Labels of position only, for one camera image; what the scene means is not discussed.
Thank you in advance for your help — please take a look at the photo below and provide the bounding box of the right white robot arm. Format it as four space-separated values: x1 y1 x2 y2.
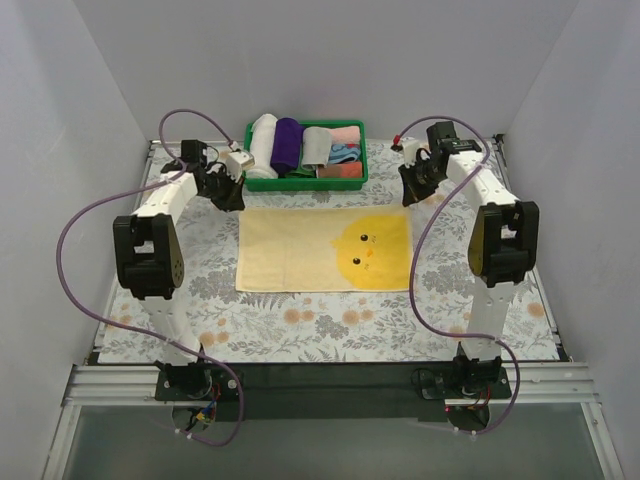
392 117 540 399

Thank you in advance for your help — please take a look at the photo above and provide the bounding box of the green rolled towel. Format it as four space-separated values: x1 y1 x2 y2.
284 167 317 179

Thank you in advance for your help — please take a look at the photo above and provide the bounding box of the brown rolled towel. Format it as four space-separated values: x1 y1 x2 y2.
316 161 363 179

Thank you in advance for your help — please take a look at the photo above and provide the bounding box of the purple rolled towel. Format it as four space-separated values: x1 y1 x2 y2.
270 117 305 177

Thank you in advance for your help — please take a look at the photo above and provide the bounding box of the yellow towel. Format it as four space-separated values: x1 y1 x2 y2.
236 205 413 293

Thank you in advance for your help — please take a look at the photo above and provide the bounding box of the blue patterned rolled towel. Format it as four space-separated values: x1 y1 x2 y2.
327 143 362 165

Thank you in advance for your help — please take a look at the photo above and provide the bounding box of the grey towel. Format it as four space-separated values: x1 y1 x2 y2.
300 126 332 171

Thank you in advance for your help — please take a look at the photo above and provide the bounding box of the white rolled towel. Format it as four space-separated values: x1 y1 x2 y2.
246 113 278 180

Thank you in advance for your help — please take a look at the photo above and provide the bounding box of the aluminium frame rail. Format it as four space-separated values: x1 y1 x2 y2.
45 362 624 479

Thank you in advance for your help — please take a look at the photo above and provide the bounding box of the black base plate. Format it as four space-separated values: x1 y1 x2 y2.
154 361 515 422

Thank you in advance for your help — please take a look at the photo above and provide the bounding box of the green plastic tray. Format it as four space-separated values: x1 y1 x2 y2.
245 120 368 192

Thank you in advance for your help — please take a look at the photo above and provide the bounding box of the pink rolled towel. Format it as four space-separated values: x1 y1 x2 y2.
329 125 361 145

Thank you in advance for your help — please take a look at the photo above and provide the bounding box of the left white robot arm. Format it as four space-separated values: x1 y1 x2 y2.
113 140 254 399

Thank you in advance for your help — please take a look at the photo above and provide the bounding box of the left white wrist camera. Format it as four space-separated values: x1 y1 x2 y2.
225 150 255 178

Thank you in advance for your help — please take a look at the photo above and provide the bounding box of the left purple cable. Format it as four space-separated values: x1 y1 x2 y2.
55 109 250 447

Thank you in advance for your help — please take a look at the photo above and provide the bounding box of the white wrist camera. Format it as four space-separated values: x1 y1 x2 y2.
225 150 255 178
392 137 423 168

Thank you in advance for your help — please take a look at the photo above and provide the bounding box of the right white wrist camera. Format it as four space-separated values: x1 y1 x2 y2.
392 137 423 168

